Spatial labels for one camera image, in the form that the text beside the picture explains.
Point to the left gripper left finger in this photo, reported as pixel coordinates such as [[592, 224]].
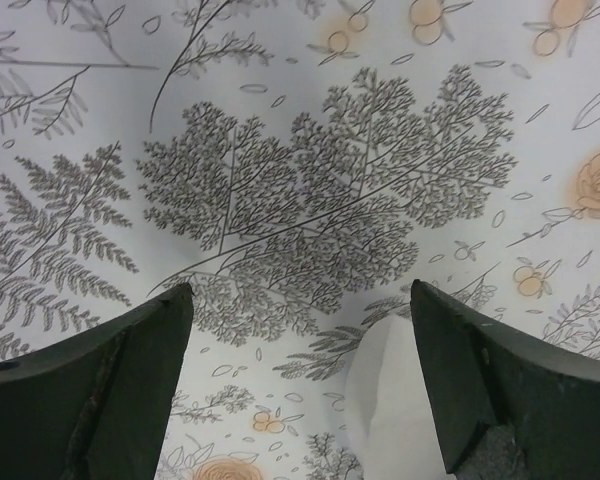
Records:
[[96, 405]]

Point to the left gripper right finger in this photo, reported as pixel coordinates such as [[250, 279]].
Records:
[[505, 404]]

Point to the single white paper filter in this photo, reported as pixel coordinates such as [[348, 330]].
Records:
[[388, 416]]

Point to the floral table mat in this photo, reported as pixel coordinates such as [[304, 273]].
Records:
[[299, 164]]

